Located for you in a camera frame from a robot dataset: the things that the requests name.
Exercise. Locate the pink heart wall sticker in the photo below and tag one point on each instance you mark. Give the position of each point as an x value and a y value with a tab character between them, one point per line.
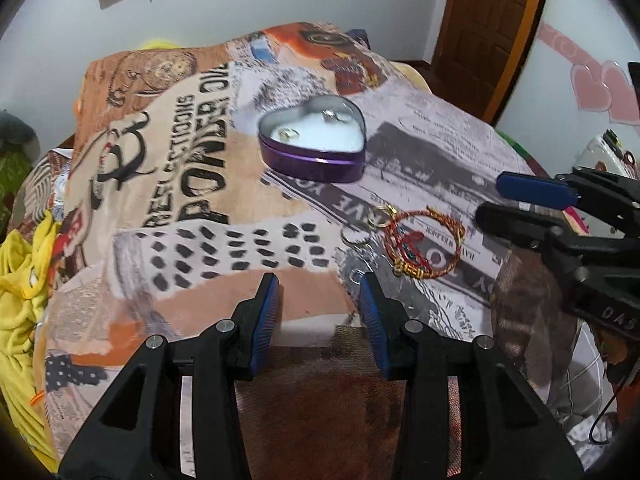
595	85

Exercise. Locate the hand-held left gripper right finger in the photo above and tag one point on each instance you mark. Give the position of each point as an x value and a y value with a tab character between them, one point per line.
372	322

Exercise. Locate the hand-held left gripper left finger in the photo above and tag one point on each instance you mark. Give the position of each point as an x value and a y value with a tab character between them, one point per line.
266	312

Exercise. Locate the green plush cloth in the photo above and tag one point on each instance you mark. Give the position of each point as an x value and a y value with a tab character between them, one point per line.
15	160

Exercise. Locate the white checked sheet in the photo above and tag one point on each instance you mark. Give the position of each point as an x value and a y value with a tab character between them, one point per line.
585	385

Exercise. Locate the printed blanket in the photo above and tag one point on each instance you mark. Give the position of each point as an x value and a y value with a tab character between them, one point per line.
165	200

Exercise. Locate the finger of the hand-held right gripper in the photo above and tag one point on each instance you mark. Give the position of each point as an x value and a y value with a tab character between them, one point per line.
535	187
520	225

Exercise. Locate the white case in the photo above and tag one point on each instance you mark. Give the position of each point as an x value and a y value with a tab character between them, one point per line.
600	152

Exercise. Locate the wooden door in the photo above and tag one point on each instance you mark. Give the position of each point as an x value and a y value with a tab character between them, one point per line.
487	30

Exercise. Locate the yellow cloth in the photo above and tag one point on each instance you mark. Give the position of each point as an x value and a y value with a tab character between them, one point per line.
20	300

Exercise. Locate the purple heart-shaped tin box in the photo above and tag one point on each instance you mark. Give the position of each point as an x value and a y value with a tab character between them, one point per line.
312	142

